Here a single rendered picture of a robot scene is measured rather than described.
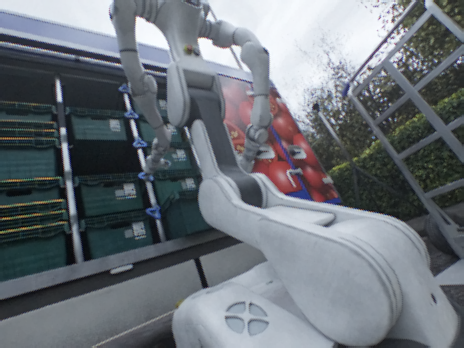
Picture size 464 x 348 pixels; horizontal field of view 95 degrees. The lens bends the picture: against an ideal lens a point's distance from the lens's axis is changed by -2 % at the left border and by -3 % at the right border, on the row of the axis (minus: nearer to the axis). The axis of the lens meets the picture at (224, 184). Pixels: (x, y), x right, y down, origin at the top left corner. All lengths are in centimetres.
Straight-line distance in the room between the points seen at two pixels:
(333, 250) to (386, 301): 10
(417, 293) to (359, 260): 11
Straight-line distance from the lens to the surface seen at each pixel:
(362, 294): 43
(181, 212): 129
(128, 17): 110
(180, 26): 109
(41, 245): 143
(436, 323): 51
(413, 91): 154
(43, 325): 122
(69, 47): 213
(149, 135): 188
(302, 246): 46
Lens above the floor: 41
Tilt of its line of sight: 19 degrees up
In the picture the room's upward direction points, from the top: 22 degrees counter-clockwise
